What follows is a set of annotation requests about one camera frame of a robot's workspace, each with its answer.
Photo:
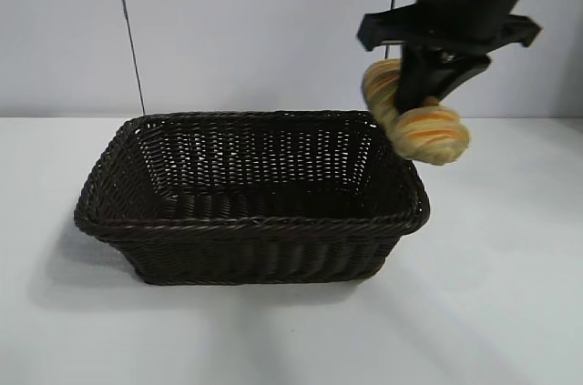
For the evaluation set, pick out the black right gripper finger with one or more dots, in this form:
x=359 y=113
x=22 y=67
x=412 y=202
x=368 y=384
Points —
x=464 y=67
x=416 y=80

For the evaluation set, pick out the long striped bread loaf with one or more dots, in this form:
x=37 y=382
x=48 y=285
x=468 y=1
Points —
x=428 y=132

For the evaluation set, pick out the dark brown woven basket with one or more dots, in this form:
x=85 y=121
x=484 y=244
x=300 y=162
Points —
x=255 y=244

